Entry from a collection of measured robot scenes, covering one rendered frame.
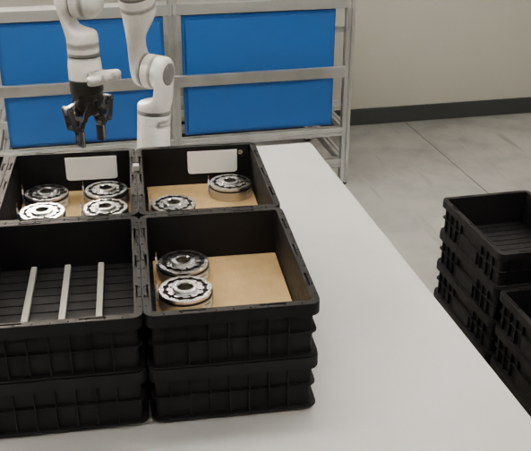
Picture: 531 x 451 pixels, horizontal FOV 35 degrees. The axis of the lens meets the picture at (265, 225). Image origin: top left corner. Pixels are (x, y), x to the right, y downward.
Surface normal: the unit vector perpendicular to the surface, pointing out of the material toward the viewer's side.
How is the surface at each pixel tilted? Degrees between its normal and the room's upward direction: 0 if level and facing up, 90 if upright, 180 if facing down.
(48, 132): 90
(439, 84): 90
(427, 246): 0
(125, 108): 90
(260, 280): 0
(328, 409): 0
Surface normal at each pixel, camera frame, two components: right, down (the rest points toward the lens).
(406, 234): 0.00, -0.90
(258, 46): 0.22, 0.43
